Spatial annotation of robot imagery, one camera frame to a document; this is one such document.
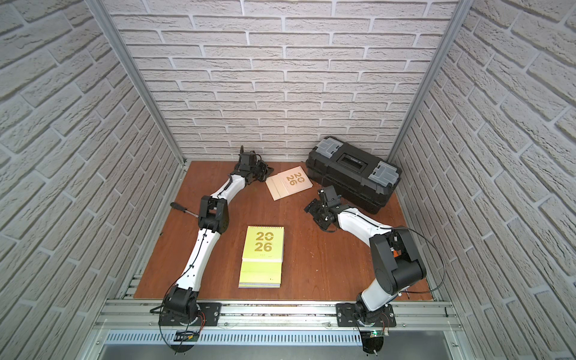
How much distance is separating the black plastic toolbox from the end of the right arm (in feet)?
0.53

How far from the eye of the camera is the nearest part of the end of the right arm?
2.23ft

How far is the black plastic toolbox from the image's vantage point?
915mm
